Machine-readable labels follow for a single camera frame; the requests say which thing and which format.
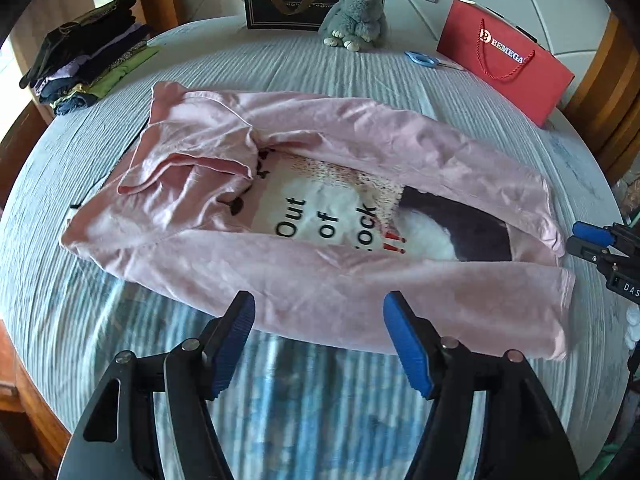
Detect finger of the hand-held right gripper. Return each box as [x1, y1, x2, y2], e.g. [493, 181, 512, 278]
[572, 220, 619, 247]
[565, 236, 609, 261]

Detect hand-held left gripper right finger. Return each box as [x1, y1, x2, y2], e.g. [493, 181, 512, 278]
[382, 290, 581, 480]

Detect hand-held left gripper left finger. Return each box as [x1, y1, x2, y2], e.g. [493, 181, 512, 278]
[57, 290, 257, 480]

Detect pink printed shirt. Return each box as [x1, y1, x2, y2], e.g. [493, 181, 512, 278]
[60, 80, 577, 362]

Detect stack of folded clothes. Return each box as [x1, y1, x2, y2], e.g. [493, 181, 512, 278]
[20, 0, 161, 117]

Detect person's right hand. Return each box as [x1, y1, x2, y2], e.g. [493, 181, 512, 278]
[624, 307, 640, 350]

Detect red gift bag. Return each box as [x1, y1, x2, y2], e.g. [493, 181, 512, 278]
[436, 0, 576, 128]

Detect blue scissors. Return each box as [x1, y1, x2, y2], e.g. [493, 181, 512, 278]
[404, 50, 464, 71]

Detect grey plush rabbit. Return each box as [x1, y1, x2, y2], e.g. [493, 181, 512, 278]
[319, 0, 387, 53]

